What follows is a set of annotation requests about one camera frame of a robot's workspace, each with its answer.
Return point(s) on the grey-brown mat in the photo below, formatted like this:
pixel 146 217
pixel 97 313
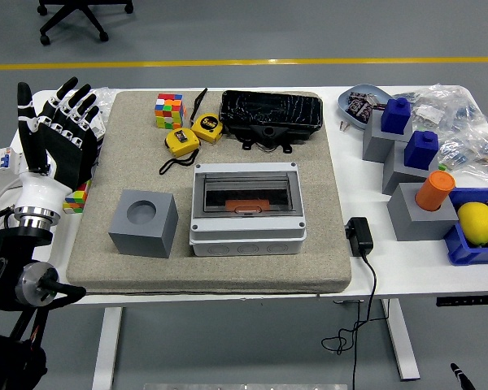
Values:
pixel 227 272

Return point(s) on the yellow lemon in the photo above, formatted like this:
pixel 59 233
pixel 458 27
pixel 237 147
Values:
pixel 476 223

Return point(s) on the black plastic tray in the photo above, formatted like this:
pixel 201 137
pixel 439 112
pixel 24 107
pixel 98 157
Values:
pixel 268 107

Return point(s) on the white table leg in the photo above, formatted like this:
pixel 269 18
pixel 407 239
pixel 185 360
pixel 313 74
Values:
pixel 110 349
pixel 402 345

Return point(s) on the grey electrical junction box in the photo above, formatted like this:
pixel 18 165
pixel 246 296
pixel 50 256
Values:
pixel 248 239

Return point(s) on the silver metal plate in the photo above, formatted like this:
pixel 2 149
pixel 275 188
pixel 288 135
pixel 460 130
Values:
pixel 244 386

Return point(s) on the black table control panel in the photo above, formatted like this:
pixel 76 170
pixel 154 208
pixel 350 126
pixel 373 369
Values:
pixel 467 301

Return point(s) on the small metal screws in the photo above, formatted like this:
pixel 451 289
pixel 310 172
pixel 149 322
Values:
pixel 343 126

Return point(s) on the blue storage bin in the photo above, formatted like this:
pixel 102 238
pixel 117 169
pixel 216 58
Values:
pixel 459 252

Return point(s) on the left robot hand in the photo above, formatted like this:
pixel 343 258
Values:
pixel 59 154

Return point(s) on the pale blue bowl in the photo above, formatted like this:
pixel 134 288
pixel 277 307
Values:
pixel 343 107

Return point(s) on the white switch plate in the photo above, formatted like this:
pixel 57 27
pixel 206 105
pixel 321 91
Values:
pixel 100 128

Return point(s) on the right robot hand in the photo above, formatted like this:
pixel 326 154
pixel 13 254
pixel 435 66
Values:
pixel 460 378

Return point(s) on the black cloth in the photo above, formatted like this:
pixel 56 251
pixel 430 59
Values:
pixel 90 162

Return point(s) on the blue plastic block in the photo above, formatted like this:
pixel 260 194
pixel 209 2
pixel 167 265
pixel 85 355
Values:
pixel 421 150
pixel 396 115

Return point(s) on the colourful puzzle cube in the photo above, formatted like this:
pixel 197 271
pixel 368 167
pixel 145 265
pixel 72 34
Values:
pixel 75 201
pixel 168 111

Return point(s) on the smoky transparent box lid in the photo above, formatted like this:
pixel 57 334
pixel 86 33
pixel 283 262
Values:
pixel 248 185

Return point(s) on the clear plastic parts bag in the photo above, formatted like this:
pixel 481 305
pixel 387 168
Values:
pixel 103 97
pixel 471 156
pixel 455 105

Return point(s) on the dark wrapped pieces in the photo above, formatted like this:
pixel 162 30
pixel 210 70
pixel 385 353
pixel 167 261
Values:
pixel 360 107

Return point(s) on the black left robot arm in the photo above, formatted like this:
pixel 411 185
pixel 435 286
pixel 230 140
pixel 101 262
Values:
pixel 8 252

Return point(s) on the white circuit breaker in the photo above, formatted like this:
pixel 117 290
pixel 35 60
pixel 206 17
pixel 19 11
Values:
pixel 0 162

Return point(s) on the yellow tape measure with print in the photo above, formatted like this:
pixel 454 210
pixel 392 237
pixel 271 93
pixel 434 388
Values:
pixel 207 126

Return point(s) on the grey block with round hole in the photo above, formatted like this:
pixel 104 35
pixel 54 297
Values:
pixel 410 223
pixel 142 239

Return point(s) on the black office chair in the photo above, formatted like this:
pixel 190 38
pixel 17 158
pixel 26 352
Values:
pixel 75 14

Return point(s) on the yellow tape measure with window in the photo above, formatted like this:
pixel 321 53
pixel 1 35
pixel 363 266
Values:
pixel 181 142

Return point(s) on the orange cylinder battery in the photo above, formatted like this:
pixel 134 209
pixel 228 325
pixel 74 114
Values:
pixel 433 191
pixel 238 204

